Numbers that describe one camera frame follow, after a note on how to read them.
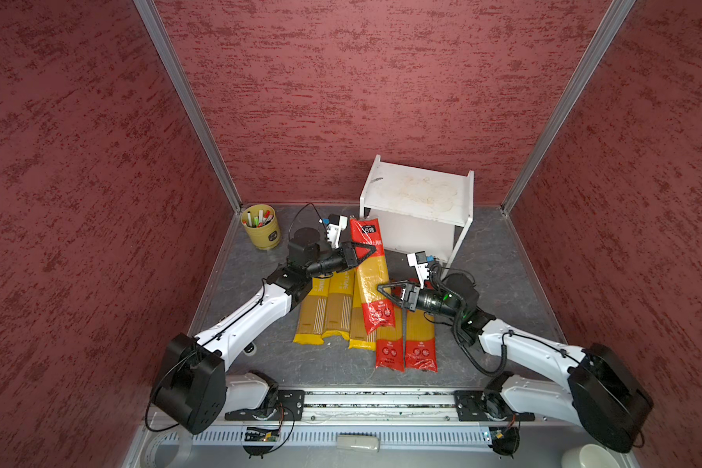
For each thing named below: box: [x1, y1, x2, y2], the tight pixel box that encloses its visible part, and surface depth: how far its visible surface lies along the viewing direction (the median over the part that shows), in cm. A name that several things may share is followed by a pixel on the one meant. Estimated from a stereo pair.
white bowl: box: [561, 443, 621, 468], surface depth 63 cm
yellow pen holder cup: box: [240, 203, 281, 251], surface depth 102 cm
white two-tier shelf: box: [358, 155, 475, 277], surface depth 81 cm
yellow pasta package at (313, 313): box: [292, 274, 332, 346], surface depth 89 cm
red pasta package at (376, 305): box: [350, 217, 396, 335], surface depth 72 cm
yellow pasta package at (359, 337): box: [349, 280, 377, 351], surface depth 85 cm
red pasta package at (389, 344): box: [375, 306, 405, 372], surface depth 83 cm
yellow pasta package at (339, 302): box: [321, 268, 356, 341], surface depth 91 cm
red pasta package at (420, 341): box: [404, 309, 438, 373], surface depth 84 cm
